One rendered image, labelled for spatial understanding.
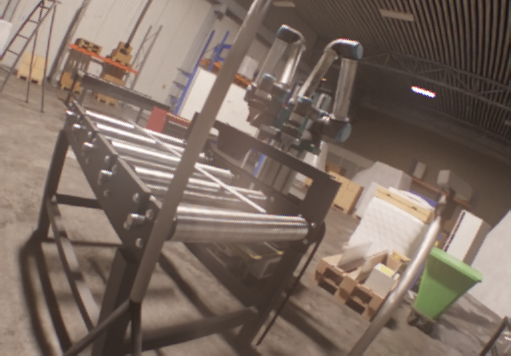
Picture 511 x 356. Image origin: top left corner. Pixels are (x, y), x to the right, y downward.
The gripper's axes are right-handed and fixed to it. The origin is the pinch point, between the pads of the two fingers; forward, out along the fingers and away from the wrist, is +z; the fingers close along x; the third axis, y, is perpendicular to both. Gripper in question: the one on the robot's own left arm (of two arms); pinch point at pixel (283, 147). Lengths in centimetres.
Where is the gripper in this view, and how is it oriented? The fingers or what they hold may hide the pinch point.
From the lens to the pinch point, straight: 179.0
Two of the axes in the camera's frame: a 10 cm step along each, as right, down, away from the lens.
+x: -6.7, -3.8, 6.3
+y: 6.1, 1.9, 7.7
